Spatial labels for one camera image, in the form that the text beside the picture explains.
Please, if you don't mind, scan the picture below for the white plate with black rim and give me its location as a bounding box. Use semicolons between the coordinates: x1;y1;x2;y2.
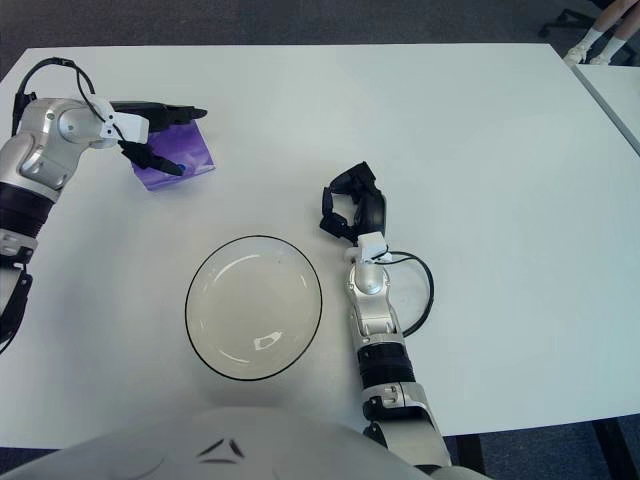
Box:
184;234;324;382

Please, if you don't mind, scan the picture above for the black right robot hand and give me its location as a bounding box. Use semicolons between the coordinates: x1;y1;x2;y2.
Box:
319;160;390;247

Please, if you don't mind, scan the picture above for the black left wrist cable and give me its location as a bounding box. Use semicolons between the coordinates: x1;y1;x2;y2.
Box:
10;56;126;144

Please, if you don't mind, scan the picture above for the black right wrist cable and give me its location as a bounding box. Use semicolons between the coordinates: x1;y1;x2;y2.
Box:
379;250;435;337

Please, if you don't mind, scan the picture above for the black upper arm cable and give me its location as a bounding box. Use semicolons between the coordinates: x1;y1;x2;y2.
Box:
0;272;34;356

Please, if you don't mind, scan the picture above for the grey robot torso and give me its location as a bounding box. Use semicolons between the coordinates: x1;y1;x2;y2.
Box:
0;405;506;480

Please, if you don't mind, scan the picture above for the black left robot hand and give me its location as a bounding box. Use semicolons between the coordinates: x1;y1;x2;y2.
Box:
109;101;209;177

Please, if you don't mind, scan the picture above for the white side table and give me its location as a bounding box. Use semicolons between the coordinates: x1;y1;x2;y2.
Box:
572;63;640;156

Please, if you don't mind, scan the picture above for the black table leg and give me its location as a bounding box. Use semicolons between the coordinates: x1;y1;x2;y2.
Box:
593;418;629;480
452;433;485;480

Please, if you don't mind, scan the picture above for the black office chair base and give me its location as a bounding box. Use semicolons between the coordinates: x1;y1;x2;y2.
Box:
537;7;609;39

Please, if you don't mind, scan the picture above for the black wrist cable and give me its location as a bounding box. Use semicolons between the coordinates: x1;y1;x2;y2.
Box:
379;250;435;337
10;56;126;144

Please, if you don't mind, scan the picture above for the purple tissue paper pack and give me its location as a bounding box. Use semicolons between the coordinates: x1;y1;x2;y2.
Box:
128;117;217;192

